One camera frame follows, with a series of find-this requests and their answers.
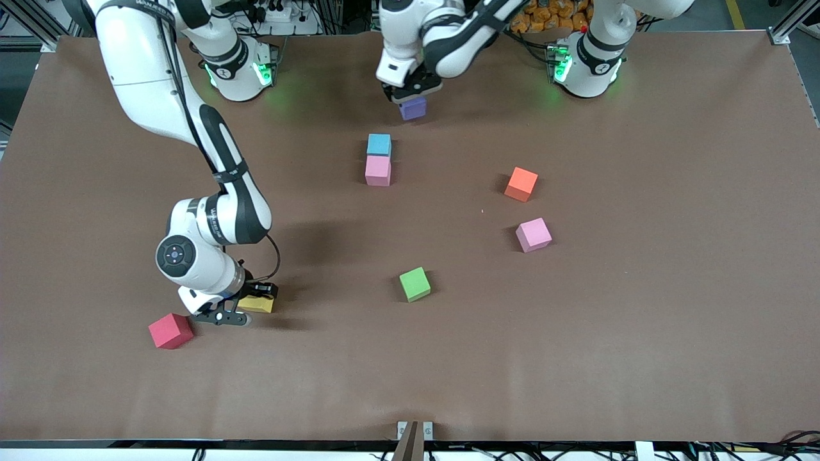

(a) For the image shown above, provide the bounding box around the yellow foam cube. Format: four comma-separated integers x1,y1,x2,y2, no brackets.
237,293,275,314

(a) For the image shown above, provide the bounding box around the purple foam cube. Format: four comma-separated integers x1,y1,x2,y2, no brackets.
398,96,428,122

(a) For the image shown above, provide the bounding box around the pink foam cube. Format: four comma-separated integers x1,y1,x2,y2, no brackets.
515,218,553,254
365,156,392,188

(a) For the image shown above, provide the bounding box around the red foam cube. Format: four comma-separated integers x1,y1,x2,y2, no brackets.
148,312,194,350

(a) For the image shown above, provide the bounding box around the white power strip with plugs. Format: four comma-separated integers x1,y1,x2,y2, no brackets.
247,0,321,36

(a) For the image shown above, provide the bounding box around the green foam cube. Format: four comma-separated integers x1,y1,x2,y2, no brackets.
398,266,432,303

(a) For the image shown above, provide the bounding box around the brown table cover sheet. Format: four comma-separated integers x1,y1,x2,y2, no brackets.
0,29,820,444

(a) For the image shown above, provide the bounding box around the orange foam cube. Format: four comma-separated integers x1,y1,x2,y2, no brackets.
504,166,539,203

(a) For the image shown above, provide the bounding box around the orange bagged items pile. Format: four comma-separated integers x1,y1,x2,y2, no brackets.
522,0,593,34

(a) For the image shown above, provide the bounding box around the brown tapered pole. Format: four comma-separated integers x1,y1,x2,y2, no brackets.
392,421,418,461

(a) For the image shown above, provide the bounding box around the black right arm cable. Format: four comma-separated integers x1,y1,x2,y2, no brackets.
154,0,282,287

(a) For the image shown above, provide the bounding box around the aluminium frame profile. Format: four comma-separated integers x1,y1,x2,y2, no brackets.
0,0,71,53
769,0,820,45

